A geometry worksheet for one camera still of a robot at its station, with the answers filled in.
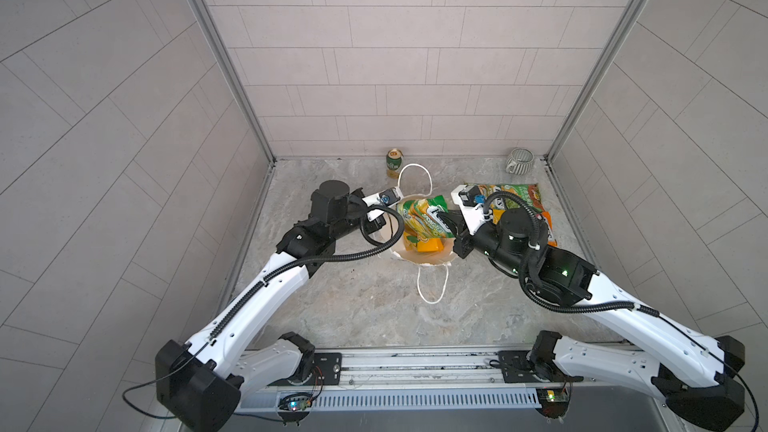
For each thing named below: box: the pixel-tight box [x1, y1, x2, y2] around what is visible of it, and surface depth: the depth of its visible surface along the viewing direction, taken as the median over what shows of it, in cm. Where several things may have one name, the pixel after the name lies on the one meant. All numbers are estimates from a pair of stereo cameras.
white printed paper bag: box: [389, 164, 453, 305], surface depth 69 cm
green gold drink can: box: [386, 148, 404, 179], surface depth 107 cm
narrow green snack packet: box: [397, 195, 455, 239], surface depth 65 cm
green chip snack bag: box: [501, 183, 544, 212], surface depth 105 cm
